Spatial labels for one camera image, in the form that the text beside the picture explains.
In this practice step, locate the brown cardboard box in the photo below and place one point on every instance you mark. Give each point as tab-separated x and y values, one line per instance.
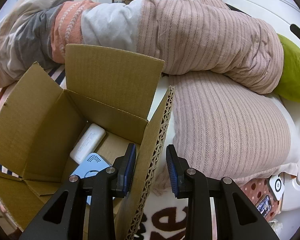
72	120

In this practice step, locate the white small round-lens device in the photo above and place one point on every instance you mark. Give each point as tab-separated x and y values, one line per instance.
277	185

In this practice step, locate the white power bank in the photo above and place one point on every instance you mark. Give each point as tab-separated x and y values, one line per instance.
88	143

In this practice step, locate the orange grey striped blanket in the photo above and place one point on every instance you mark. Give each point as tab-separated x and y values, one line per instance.
37	35

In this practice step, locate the white blanket with brown letters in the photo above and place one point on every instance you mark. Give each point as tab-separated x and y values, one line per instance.
165	220

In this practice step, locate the smartphone with picture case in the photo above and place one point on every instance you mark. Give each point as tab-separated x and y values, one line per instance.
264	204

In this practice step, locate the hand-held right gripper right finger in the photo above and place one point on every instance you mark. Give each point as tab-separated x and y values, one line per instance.
170	165

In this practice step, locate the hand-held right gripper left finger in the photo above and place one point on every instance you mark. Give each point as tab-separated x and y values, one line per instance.
132	159

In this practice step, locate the polka dot brown cloth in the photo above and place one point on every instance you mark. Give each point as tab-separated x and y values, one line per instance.
255	190

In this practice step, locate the light blue plastic device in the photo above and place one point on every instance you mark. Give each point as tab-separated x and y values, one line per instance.
92	166

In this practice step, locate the pink striped knit duvet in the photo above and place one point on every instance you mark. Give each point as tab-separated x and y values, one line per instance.
215	80

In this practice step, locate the green plush pillow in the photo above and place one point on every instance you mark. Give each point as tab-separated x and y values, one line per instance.
295	72

